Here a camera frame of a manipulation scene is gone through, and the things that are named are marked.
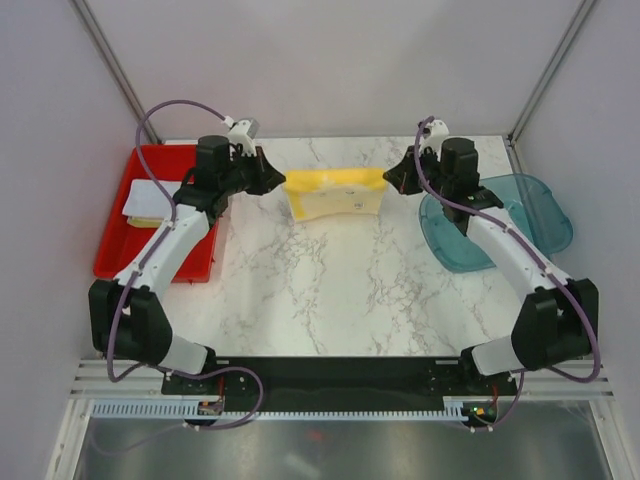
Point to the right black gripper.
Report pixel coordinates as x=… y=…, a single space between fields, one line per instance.
x=402 y=176

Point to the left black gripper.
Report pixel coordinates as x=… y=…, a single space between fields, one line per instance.
x=267 y=177

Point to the cream towel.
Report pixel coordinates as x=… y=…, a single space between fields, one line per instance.
x=314 y=194

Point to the light blue white towel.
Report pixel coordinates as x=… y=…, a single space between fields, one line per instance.
x=146 y=201

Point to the yellow patterned towel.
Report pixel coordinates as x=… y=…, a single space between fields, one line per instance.
x=144 y=222

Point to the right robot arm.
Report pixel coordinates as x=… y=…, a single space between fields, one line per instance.
x=558 y=318

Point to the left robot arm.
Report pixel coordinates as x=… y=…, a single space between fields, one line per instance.
x=127 y=318

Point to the blue transparent plastic tub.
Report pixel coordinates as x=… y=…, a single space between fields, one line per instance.
x=530 y=203

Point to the red plastic bin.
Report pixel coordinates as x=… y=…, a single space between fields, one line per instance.
x=121 y=241

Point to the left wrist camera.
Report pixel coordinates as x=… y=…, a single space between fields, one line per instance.
x=242 y=134

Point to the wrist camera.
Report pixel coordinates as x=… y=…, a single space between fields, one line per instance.
x=242 y=134
x=433 y=136

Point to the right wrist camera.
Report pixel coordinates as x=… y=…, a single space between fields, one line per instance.
x=433 y=136

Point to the left aluminium frame post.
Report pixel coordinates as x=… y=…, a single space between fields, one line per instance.
x=99 y=40

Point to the aluminium frame post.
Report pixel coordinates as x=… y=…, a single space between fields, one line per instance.
x=560 y=54
x=99 y=40

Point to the right aluminium frame post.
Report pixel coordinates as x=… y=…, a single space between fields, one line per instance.
x=560 y=54

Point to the white cable duct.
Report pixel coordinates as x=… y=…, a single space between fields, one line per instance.
x=442 y=410

